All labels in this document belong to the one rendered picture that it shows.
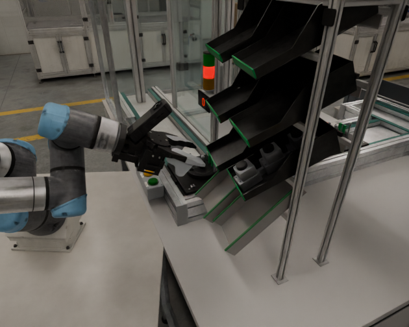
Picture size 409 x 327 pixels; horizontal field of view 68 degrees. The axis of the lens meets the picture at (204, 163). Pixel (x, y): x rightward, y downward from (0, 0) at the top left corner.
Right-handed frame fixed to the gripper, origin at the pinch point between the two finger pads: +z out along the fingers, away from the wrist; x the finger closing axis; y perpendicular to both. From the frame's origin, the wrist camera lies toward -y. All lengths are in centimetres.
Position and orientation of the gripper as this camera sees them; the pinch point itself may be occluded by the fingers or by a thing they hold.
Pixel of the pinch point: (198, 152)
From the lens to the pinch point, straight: 75.8
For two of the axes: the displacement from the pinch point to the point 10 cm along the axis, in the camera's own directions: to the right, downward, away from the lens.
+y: -4.1, 8.2, 3.9
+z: 8.7, 2.3, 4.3
